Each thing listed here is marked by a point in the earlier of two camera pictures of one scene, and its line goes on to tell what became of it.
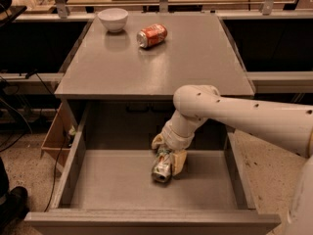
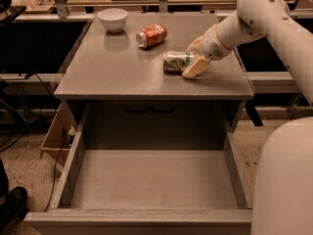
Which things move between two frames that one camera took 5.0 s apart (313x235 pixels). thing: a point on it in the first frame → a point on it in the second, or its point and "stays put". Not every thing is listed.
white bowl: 113,19 stays put
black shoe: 15,208 stays put
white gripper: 175,138 → 211,48
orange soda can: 151,36 stays put
